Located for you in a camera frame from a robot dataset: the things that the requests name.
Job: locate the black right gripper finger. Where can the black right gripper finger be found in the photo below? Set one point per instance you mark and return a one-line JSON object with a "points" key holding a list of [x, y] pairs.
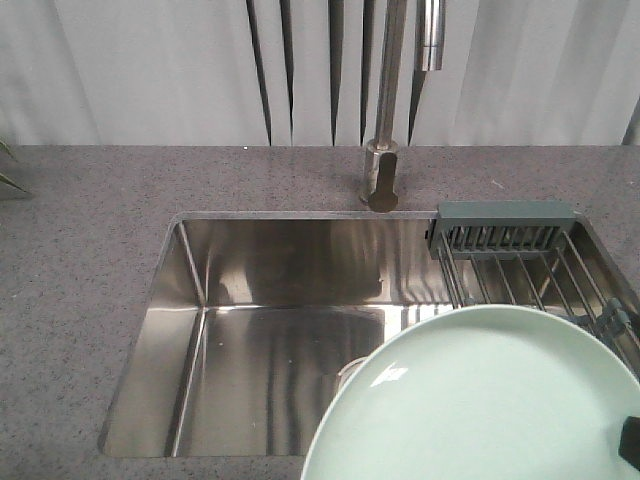
{"points": [[629, 442]]}

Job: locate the light green round plate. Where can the light green round plate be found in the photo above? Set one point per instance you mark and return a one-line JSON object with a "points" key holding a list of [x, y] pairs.
{"points": [[484, 392]]}

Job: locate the grey metal dish rack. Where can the grey metal dish rack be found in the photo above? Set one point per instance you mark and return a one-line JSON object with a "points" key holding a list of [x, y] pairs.
{"points": [[538, 254]]}

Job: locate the chrome kitchen faucet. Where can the chrome kitchen faucet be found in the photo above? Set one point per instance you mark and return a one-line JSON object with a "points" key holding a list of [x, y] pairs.
{"points": [[382, 151]]}

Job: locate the stainless steel sink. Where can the stainless steel sink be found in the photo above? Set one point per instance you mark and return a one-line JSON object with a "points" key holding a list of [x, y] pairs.
{"points": [[254, 320]]}

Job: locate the white pleated curtain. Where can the white pleated curtain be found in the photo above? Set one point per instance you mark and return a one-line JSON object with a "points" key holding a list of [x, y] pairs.
{"points": [[306, 73]]}

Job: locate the green spider plant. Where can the green spider plant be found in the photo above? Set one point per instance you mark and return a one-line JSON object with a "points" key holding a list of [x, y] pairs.
{"points": [[8, 180]]}

